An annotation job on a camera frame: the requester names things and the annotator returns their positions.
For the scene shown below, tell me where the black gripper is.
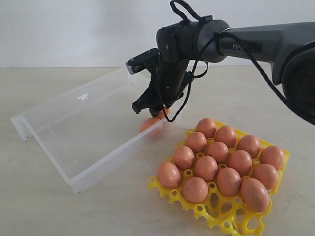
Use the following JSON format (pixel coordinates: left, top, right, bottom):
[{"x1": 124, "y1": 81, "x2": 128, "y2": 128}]
[{"x1": 132, "y1": 23, "x2": 190, "y2": 118}]

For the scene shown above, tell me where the brown egg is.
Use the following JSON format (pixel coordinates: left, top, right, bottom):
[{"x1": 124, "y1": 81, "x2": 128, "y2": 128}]
[
  {"x1": 182, "y1": 177, "x2": 208, "y2": 203},
  {"x1": 173, "y1": 146, "x2": 194, "y2": 170},
  {"x1": 215, "y1": 125, "x2": 237, "y2": 148},
  {"x1": 217, "y1": 167, "x2": 242, "y2": 197},
  {"x1": 196, "y1": 118, "x2": 217, "y2": 138},
  {"x1": 241, "y1": 177, "x2": 270, "y2": 213},
  {"x1": 260, "y1": 146, "x2": 285, "y2": 170},
  {"x1": 194, "y1": 155, "x2": 218, "y2": 182},
  {"x1": 227, "y1": 150, "x2": 252, "y2": 177},
  {"x1": 237, "y1": 135, "x2": 260, "y2": 159},
  {"x1": 206, "y1": 142, "x2": 229, "y2": 164},
  {"x1": 252, "y1": 164, "x2": 279, "y2": 190},
  {"x1": 157, "y1": 108, "x2": 172, "y2": 121},
  {"x1": 186, "y1": 131, "x2": 207, "y2": 153}
]

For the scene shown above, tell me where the brown egg edge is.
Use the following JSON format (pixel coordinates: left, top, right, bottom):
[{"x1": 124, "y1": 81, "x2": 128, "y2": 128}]
[{"x1": 140, "y1": 118, "x2": 162, "y2": 138}]

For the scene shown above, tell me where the clear plastic storage box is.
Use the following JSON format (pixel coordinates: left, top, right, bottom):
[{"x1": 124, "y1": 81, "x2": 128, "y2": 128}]
[{"x1": 11, "y1": 69, "x2": 182, "y2": 194}]

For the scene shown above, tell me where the brown egg front corner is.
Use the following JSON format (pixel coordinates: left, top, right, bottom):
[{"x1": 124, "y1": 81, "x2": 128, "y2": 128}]
[{"x1": 157, "y1": 161, "x2": 182, "y2": 189}]

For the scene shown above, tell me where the brown egg top back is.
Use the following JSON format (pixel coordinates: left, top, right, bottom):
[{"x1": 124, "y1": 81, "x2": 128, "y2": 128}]
[{"x1": 182, "y1": 177, "x2": 208, "y2": 203}]

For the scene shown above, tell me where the yellow plastic egg tray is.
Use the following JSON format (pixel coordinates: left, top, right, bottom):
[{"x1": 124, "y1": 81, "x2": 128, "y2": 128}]
[{"x1": 148, "y1": 120, "x2": 289, "y2": 236}]

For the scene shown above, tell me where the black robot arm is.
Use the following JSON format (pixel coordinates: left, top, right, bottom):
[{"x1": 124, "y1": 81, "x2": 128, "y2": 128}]
[{"x1": 126, "y1": 20, "x2": 315, "y2": 123}]

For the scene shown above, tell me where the black cable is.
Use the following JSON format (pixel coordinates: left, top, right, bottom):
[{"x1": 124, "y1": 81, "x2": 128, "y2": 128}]
[{"x1": 152, "y1": 0, "x2": 291, "y2": 123}]

